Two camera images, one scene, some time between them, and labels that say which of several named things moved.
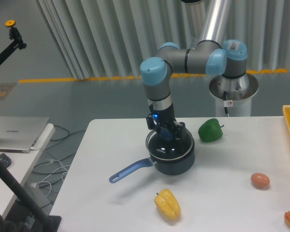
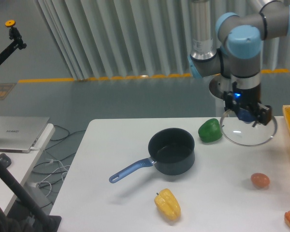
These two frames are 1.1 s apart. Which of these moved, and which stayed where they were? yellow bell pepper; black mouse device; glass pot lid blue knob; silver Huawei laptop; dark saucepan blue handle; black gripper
Moved: glass pot lid blue knob; black gripper
Stayed: black mouse device; dark saucepan blue handle; silver Huawei laptop; yellow bell pepper
